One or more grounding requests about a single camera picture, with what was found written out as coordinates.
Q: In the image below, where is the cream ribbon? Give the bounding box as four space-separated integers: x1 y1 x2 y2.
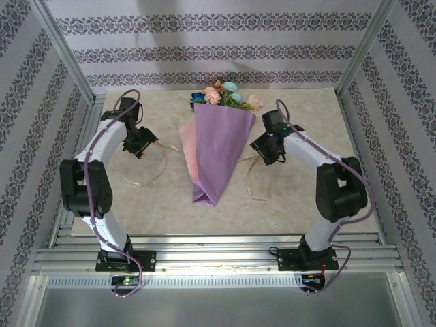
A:
126 141 272 201

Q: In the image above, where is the pink and purple wrapping paper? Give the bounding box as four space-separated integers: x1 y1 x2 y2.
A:
178 103 257 208

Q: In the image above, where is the artificial flower bunch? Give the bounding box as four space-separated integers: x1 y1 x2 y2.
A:
189 80 265 113

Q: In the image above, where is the controller board with LED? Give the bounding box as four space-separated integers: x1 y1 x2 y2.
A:
111 275 141 286
301 274 325 287

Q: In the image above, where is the grey metal panel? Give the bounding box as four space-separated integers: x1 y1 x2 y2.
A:
33 288 403 327

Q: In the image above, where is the aluminium side rail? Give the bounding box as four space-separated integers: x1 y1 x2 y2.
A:
339 97 388 241
49 95 105 249

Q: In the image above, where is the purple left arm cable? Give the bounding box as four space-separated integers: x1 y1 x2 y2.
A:
84 88 144 300

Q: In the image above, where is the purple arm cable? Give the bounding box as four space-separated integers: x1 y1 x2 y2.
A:
274 98 373 296
84 88 144 300

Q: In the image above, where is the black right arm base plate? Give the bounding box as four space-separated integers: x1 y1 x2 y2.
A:
277 247 339 273

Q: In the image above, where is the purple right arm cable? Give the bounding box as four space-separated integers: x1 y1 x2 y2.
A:
274 98 373 296

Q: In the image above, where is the aluminium frame post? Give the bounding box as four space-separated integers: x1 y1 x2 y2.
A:
29 0 98 105
334 0 399 100

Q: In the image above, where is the aluminium frame cross rail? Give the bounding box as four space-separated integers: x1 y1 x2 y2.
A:
32 232 405 275

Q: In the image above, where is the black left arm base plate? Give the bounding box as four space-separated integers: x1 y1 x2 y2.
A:
95 250 157 273

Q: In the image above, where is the slotted grey cable duct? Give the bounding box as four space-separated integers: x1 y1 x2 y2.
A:
44 274 391 290

